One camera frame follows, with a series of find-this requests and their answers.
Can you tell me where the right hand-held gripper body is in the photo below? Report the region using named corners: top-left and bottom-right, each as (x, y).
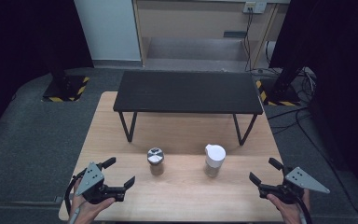
top-left (258, 166), bottom-right (331, 205)

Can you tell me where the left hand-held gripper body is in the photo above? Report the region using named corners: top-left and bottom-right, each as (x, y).
top-left (75, 161), bottom-right (127, 205)

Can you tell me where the spice jar with silver lid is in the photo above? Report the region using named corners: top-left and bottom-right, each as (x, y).
top-left (146, 147), bottom-right (166, 176)

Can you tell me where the spice jar with white lid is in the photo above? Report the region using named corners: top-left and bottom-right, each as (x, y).
top-left (203, 143), bottom-right (227, 178)

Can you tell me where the black desktop shelf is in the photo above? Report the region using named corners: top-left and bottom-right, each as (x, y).
top-left (112, 70), bottom-right (264, 147)

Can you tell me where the person's left hand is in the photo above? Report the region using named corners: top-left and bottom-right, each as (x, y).
top-left (69, 179), bottom-right (117, 224)

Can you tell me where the person's right hand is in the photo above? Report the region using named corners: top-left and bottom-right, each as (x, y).
top-left (266, 189), bottom-right (311, 224)

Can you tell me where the black stand with striped base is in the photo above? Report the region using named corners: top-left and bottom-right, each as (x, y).
top-left (41, 46), bottom-right (90, 103)
top-left (255, 59), bottom-right (306, 107)

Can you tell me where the black curtain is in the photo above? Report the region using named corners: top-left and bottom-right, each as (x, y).
top-left (0, 0), bottom-right (94, 144)
top-left (268, 0), bottom-right (358, 203)

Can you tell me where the white cabinet panel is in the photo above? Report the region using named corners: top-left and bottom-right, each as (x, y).
top-left (73, 0), bottom-right (142, 62)

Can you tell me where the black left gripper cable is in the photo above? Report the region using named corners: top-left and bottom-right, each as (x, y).
top-left (63, 169), bottom-right (88, 217)

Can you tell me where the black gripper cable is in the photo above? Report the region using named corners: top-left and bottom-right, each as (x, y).
top-left (294, 195), bottom-right (313, 224)
top-left (63, 169), bottom-right (88, 217)

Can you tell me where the long black floor cable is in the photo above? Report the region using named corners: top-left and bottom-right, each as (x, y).
top-left (294, 108), bottom-right (358, 224)

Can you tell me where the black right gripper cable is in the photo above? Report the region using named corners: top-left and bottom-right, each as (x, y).
top-left (294, 195), bottom-right (313, 224)

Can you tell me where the grey cable plug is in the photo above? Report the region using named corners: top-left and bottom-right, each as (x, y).
top-left (68, 205), bottom-right (82, 224)

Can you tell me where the bundle of light cables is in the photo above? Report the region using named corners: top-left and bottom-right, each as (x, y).
top-left (296, 66), bottom-right (319, 105)

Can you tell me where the black hanging power cable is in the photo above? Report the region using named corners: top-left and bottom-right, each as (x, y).
top-left (242, 8), bottom-right (255, 73)

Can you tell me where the grey metal bracket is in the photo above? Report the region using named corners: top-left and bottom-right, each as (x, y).
top-left (223, 30), bottom-right (248, 39)

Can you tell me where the white wall outlet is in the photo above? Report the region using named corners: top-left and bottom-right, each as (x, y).
top-left (242, 1), bottom-right (267, 15)

